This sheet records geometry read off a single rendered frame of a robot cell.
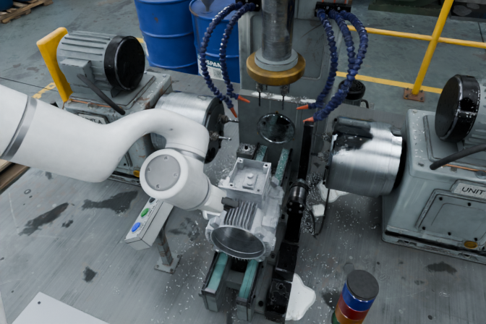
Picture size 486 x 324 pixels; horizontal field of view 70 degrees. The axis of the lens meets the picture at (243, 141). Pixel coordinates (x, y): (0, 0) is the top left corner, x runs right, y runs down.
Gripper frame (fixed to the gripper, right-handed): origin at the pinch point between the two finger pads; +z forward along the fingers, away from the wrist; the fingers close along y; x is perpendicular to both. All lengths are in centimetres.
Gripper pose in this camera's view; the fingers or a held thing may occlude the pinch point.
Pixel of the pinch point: (211, 201)
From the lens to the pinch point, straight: 87.0
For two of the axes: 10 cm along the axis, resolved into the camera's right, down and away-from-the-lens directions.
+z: 1.7, 3.1, 9.4
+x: 2.3, -9.3, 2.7
